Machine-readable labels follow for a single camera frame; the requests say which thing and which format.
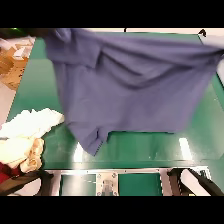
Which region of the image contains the blue T-shirt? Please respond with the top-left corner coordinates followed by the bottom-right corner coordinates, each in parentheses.
top-left (42, 28), bottom-right (224, 157)

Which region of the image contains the white garment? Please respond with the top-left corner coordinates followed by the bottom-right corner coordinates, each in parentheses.
top-left (0, 107), bottom-right (66, 140)

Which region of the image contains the cream garment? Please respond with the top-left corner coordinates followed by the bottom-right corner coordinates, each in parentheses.
top-left (0, 135), bottom-right (45, 174)

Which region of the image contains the cardboard box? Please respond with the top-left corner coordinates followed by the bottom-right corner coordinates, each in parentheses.
top-left (0, 46), bottom-right (31, 92)

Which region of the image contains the red garment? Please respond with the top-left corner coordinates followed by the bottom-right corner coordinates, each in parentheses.
top-left (0, 161), bottom-right (23, 178)

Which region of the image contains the silver frame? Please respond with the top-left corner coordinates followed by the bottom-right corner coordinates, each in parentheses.
top-left (43, 165), bottom-right (214, 197)

